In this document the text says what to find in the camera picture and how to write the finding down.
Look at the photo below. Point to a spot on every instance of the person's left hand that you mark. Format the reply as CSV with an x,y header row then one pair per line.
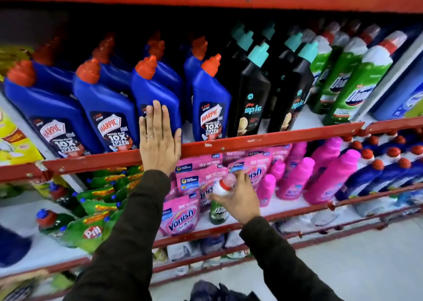
x,y
160,152

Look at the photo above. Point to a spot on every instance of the person's right hand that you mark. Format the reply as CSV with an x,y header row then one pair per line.
x,y
243,201

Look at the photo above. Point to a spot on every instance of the person's left little finger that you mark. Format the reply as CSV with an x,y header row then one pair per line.
x,y
142,130

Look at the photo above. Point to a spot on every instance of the person's right thumb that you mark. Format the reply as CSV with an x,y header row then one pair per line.
x,y
220,199

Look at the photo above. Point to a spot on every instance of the person's left middle finger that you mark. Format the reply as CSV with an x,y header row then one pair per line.
x,y
157,117

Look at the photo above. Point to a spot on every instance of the person's left thumb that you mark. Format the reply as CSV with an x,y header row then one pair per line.
x,y
177,137

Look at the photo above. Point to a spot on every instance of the green white-topped cleaner bottle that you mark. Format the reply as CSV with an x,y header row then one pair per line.
x,y
222,187

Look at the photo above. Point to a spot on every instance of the blue toilet cleaner bottle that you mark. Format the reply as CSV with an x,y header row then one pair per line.
x,y
155,89

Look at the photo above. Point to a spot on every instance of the person's right forearm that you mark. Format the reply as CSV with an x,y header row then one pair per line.
x,y
284,264

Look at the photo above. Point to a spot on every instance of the person's left forearm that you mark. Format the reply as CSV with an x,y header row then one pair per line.
x,y
125,238

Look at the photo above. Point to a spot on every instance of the stack of pink detergent pouches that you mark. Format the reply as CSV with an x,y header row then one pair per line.
x,y
180,216

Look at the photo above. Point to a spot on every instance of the row of blue cleaner bottles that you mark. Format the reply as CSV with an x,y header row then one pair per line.
x,y
102,102

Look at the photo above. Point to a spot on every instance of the white refill pouch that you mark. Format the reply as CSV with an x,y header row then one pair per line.
x,y
180,251

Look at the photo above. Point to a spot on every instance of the red metal shelf rack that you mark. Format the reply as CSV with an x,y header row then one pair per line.
x,y
264,142

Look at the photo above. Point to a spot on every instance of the row of black teal-capped bottles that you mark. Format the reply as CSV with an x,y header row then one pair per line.
x,y
248,99

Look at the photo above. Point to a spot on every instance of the dark plastic bag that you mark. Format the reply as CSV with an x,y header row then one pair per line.
x,y
218,292

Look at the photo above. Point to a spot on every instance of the dark green dish soap bottle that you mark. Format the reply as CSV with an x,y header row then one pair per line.
x,y
64,196
53,221

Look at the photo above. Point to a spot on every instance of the row of pink bottles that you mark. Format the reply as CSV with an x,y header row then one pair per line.
x,y
330,178

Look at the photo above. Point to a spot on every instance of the pile of green soap pouches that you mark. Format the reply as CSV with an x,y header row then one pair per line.
x,y
86,231

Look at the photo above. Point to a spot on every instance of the yellow cleaning product packet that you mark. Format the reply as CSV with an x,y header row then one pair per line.
x,y
15,142

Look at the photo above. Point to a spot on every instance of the row of navy red-capped bottles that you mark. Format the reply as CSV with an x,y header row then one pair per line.
x,y
366,177

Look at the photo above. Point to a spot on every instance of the dark blue pouch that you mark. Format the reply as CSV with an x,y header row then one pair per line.
x,y
13,246

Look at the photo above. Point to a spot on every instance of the row of green cleaner bottles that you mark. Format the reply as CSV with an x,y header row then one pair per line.
x,y
357,82

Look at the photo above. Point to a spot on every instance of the light blue cleaner bottle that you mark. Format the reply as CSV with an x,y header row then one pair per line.
x,y
401,99

